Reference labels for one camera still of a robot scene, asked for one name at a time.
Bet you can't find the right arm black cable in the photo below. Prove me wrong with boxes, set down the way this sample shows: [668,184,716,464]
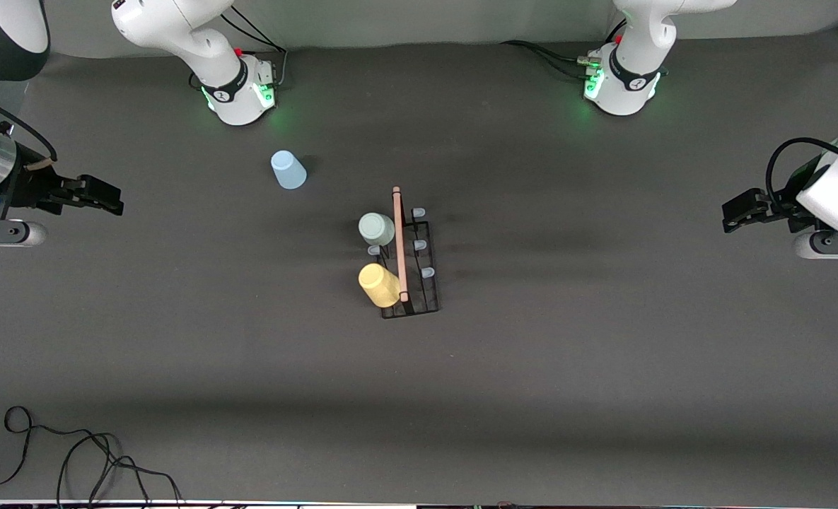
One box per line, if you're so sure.
[0,86,59,163]

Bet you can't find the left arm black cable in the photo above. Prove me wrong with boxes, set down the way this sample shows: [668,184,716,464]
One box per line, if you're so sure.
[765,138,838,213]

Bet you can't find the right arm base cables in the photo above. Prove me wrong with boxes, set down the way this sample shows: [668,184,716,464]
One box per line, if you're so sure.
[233,4,289,89]

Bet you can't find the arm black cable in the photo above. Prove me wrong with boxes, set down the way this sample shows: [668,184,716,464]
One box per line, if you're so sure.
[0,86,59,163]
[765,138,838,213]

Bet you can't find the pale green plastic cup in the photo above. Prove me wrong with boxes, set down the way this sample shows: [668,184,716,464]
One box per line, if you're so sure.
[359,213,396,247]

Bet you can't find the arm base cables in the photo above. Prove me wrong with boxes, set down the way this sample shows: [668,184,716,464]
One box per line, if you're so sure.
[233,4,289,89]
[500,39,598,80]

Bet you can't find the black wire cup holder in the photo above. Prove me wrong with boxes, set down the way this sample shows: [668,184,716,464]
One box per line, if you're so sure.
[363,186,441,320]

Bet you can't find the loose black floor cable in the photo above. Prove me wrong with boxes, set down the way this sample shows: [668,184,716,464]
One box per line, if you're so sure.
[0,405,182,507]

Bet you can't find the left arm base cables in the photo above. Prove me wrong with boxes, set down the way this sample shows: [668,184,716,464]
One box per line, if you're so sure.
[500,39,598,80]

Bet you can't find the yellow plastic cup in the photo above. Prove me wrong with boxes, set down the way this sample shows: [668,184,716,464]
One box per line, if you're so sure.
[359,263,402,308]

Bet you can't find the pale blue plastic cup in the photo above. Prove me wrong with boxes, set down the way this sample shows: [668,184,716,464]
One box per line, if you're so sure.
[270,150,308,190]

